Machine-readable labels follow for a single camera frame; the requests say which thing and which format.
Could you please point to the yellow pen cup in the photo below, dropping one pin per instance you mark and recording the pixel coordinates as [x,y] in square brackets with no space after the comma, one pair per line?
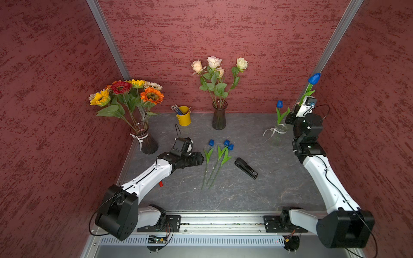
[184,119]

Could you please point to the white rose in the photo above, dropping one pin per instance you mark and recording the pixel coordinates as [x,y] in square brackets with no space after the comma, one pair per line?
[205,78]
[213,64]

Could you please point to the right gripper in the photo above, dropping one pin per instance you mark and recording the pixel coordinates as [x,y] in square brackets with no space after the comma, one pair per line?
[290,116]

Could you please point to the left dark glass vase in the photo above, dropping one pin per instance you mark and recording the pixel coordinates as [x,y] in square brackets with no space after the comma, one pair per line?
[147,144]

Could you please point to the pens in cup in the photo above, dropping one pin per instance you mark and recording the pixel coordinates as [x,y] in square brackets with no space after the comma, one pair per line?
[176,109]

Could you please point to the clear glass vase with ribbon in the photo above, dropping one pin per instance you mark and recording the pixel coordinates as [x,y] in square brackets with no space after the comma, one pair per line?
[276,135]

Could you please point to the white rose top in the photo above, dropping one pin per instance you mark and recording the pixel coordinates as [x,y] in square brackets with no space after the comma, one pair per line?
[213,64]

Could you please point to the cream rose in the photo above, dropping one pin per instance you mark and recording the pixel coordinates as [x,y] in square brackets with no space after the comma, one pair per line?
[241,66]
[220,85]

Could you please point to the cream gerbera flower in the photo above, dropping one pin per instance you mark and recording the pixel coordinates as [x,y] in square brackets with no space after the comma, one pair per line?
[152,85]

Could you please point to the black stapler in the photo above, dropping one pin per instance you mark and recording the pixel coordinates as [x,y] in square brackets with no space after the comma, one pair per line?
[241,164]

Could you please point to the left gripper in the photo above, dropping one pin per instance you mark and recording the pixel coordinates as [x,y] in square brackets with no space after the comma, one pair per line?
[196,159]

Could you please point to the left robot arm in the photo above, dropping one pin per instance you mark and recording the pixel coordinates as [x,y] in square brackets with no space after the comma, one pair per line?
[119,214]

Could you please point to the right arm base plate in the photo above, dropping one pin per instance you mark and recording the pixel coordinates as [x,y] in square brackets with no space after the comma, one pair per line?
[281,224]

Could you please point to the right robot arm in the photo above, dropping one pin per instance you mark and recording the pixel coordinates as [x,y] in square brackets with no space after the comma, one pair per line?
[346,225]

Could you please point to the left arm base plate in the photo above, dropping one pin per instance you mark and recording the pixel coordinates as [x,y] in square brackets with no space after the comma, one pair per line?
[166,224]

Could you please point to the red gerbera flower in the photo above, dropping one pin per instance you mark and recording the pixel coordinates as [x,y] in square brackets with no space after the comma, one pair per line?
[125,97]

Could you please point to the middle dark ribbed vase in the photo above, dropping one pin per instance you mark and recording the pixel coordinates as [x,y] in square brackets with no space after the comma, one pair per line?
[219,119]

